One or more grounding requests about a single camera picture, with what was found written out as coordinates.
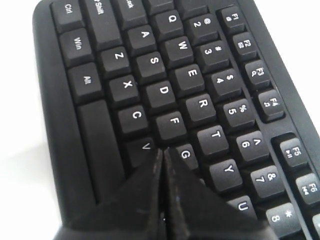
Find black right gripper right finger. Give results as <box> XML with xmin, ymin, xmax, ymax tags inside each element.
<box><xmin>163</xmin><ymin>148</ymin><xmax>278</xmax><ymax>240</ymax></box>

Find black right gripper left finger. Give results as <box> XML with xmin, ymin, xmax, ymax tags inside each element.
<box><xmin>54</xmin><ymin>148</ymin><xmax>165</xmax><ymax>240</ymax></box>

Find black Acer keyboard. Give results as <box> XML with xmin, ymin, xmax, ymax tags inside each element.
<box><xmin>32</xmin><ymin>0</ymin><xmax>320</xmax><ymax>240</ymax></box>

